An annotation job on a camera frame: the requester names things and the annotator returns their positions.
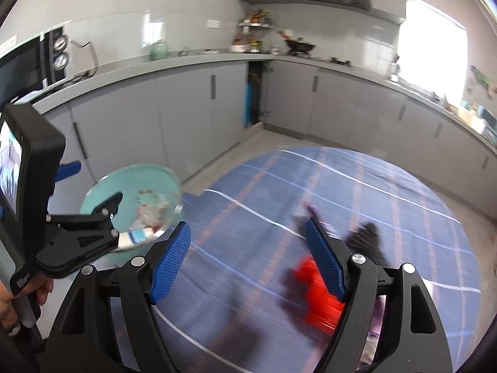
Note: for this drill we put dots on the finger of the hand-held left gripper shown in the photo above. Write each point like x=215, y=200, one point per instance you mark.
x=89, y=217
x=70, y=170

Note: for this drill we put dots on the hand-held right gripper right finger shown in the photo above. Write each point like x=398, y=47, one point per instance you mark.
x=326, y=260

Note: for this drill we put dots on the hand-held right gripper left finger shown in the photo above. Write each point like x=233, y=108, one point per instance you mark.
x=172, y=260

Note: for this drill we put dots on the white bottle blue label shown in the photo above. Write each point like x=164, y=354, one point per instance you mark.
x=136, y=237

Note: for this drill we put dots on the black fuzzy cloth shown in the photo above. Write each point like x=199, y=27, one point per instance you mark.
x=367, y=241

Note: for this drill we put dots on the red mesh net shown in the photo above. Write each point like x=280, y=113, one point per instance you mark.
x=310, y=303

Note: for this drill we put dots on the clear pink plastic bag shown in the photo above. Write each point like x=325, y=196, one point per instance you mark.
x=151, y=213

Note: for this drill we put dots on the teal giraffe print bin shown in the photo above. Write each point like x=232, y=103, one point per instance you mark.
x=128, y=182

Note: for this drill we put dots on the person's left hand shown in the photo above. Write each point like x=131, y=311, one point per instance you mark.
x=43, y=293

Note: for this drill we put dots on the blue plaid tablecloth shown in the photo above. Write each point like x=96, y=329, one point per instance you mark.
x=252, y=241

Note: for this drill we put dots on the silver black microwave oven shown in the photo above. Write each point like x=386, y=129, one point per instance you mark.
x=19, y=74

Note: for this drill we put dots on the grey kitchen base cabinets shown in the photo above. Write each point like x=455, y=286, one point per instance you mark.
x=174, y=124

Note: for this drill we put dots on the pale green kettle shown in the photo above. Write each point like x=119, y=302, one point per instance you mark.
x=158, y=51

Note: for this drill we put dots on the black gas stove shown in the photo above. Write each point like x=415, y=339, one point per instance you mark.
x=336, y=61

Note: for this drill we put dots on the white bowl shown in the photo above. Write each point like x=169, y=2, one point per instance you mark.
x=238, y=48

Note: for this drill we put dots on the black wok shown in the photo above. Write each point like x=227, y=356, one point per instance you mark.
x=301, y=46

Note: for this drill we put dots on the spice rack with bottles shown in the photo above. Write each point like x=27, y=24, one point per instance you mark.
x=252, y=40

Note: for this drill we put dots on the metal spice rack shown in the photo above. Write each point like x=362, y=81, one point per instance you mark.
x=254, y=25

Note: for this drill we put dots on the bright window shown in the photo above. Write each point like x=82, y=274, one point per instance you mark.
x=431, y=46

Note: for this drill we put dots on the hanging cloths on hooks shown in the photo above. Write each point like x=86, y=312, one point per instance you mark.
x=481, y=79

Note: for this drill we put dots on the white wall socket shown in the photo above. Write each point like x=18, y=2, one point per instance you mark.
x=212, y=23

